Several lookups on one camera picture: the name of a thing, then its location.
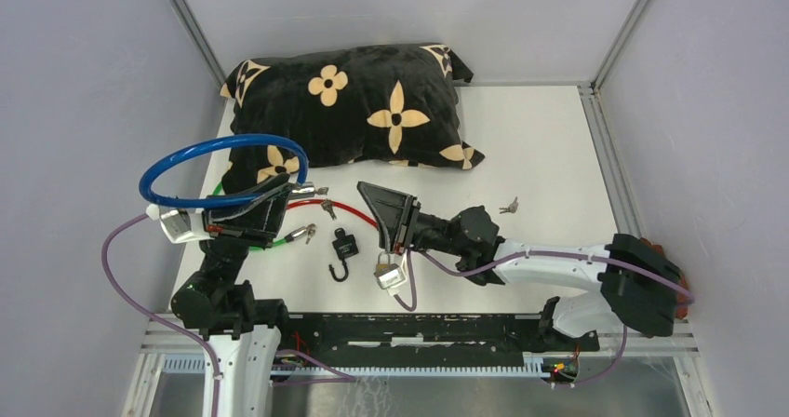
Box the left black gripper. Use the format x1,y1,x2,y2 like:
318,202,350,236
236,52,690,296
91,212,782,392
201,170,293,287

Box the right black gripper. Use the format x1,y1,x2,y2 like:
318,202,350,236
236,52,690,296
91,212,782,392
358,182,466,257

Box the black padlock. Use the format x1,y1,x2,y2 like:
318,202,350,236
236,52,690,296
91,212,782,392
328,227,359,283

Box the blue cable lock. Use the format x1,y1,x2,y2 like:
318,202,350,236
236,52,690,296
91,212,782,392
138,133,309,209

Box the small brass padlock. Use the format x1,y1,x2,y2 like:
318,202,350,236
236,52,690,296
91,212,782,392
374,251,398,277

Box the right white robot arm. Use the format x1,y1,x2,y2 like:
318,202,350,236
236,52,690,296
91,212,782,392
356,182,695,350

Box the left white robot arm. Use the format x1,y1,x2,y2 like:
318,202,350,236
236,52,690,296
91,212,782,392
162,175,295,416

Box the silver keys on table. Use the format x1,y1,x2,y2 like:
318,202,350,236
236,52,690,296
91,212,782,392
284,223,316,243

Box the loose keys right side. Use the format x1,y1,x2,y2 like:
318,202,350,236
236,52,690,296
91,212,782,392
499,196,519,214

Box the black floral pillow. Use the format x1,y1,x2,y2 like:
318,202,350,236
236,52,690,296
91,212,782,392
220,42,485,170

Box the brown cloth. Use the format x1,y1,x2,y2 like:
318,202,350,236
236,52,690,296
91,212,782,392
639,237,690,320

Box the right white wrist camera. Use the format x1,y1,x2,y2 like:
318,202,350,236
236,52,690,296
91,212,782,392
373,263,408,297

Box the green cable lock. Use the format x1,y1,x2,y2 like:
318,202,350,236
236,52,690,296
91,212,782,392
212,182,318,252

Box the red cable lock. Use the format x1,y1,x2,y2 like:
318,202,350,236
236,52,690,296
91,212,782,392
287,199,378,228

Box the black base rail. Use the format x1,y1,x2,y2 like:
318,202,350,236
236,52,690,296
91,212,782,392
273,313,600,379

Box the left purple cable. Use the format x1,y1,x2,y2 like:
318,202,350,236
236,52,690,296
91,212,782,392
100,212,223,417

